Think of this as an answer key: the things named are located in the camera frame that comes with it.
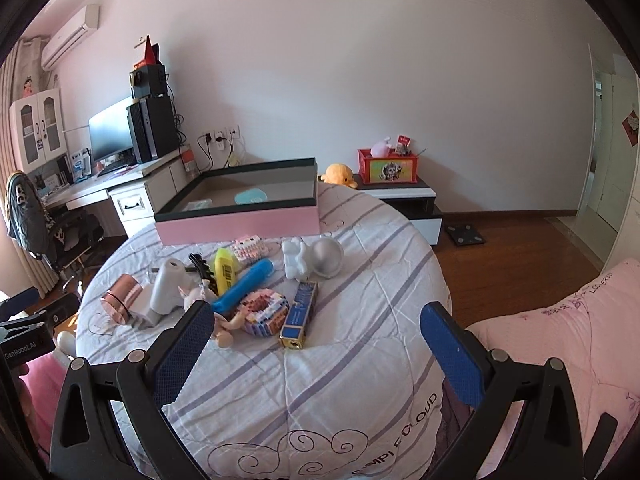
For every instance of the rose gold cylinder jar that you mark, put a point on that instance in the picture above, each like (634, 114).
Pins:
(122, 295)

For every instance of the black computer monitor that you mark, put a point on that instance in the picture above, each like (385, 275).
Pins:
(110, 132)

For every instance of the yellow plush toy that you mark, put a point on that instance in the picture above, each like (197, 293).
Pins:
(339, 174)

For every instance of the pink storage box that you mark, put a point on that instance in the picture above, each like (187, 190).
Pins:
(235, 225)

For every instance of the grey jacket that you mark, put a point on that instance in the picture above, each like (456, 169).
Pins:
(27, 210)

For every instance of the black hair clip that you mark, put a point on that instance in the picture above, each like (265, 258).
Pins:
(199, 265)

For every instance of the white air conditioner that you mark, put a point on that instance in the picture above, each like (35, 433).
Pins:
(70, 37)

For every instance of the white door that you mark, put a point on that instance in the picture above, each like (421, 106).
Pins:
(612, 170)

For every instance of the black bathroom scale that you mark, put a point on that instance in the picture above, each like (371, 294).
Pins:
(465, 235)

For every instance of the pink white bead block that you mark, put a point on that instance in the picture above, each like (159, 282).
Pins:
(247, 249)

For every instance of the pale green flat object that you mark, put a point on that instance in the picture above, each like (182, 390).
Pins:
(197, 205)

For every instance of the black computer tower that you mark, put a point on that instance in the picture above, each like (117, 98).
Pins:
(155, 127)

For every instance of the black speaker box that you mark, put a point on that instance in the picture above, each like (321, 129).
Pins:
(150, 80)

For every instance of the white bear figurine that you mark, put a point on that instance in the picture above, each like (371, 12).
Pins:
(295, 260)

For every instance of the small doll figure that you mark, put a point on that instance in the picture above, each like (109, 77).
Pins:
(29, 87)

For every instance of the yellow highlighter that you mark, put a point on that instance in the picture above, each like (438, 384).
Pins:
(225, 270)

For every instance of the white cylinder device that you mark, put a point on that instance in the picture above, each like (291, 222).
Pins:
(170, 280)

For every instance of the red desk calendar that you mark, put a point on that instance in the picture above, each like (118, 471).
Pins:
(148, 52)

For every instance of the beige curtain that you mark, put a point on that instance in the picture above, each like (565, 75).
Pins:
(15, 85)

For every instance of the white glass-door cabinet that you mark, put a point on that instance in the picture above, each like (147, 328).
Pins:
(30, 130)

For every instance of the black office chair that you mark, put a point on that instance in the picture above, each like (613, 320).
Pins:
(80, 230)

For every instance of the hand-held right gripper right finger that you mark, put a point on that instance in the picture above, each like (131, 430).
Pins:
(450, 355)

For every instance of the baby doll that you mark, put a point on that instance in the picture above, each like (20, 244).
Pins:
(230, 330)

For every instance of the pink plush toy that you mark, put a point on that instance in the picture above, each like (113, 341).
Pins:
(382, 147)

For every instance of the red door decoration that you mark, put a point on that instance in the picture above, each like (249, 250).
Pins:
(631, 127)

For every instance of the white desk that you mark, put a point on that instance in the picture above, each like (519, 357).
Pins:
(135, 200)

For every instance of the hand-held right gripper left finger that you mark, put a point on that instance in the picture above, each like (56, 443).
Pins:
(182, 355)

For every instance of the red storage crate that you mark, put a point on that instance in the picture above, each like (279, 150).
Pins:
(387, 170)

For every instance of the light blue oval pad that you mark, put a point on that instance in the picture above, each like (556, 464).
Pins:
(250, 195)

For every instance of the black white low cabinet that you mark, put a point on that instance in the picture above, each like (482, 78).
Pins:
(400, 192)

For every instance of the blue white box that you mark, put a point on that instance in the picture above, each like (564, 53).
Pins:
(81, 166)

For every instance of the blue highlighter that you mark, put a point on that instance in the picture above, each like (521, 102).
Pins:
(245, 285)

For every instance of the small red card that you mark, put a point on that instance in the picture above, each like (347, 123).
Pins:
(404, 144)

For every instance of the pink quilt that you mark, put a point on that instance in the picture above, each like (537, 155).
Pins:
(560, 340)

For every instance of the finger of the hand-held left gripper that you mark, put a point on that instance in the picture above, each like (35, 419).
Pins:
(57, 312)
(20, 299)

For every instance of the blue rectangular box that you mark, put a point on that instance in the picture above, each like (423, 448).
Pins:
(297, 315)

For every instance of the striped grey quilt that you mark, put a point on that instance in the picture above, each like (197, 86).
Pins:
(350, 360)

